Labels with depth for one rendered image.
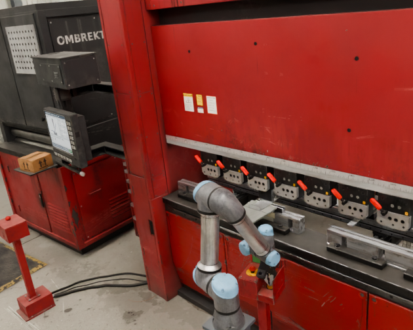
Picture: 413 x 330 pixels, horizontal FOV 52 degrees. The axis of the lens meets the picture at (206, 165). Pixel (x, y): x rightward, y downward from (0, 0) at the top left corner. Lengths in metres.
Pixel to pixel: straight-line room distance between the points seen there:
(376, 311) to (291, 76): 1.23
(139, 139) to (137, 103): 0.25
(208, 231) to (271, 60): 0.93
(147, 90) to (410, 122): 1.68
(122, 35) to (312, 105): 1.30
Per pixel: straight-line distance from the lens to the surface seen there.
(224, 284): 1.95
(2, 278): 4.44
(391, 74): 1.97
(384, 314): 2.33
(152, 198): 3.10
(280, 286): 2.41
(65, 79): 2.81
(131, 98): 2.91
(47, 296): 3.80
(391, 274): 2.27
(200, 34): 2.59
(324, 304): 2.52
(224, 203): 1.79
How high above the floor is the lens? 2.16
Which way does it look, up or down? 20 degrees down
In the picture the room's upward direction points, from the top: 6 degrees counter-clockwise
